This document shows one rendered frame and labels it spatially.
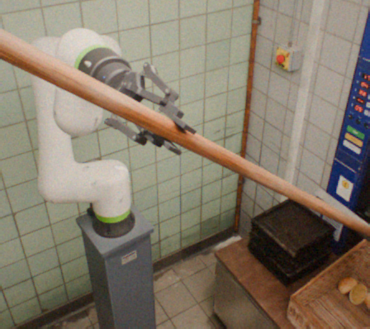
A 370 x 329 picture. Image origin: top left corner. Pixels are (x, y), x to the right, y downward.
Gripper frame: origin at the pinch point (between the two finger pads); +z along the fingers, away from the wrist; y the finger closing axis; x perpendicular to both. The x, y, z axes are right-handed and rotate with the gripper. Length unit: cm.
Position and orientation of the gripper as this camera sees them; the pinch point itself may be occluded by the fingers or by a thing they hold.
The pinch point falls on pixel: (170, 130)
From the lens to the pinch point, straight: 68.9
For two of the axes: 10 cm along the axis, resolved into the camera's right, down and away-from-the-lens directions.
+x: -6.0, -3.5, -7.2
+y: -5.8, 8.1, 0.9
